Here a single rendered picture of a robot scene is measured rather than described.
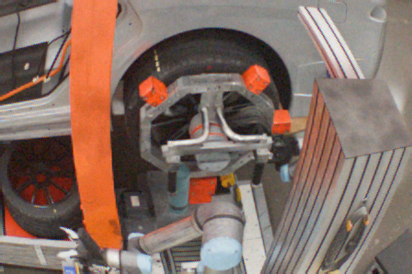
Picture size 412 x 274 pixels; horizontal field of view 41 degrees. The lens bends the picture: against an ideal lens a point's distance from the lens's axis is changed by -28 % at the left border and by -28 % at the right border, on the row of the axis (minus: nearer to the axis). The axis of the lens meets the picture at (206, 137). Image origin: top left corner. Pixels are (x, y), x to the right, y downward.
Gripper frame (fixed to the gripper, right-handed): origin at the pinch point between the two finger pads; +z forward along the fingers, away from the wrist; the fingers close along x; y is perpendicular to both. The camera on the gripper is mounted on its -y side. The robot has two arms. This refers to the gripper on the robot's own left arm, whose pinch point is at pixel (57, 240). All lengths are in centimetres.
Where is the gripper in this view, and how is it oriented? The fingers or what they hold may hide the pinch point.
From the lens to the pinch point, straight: 217.2
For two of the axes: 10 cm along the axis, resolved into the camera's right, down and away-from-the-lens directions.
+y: -0.8, 7.7, 6.3
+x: 0.4, -6.3, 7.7
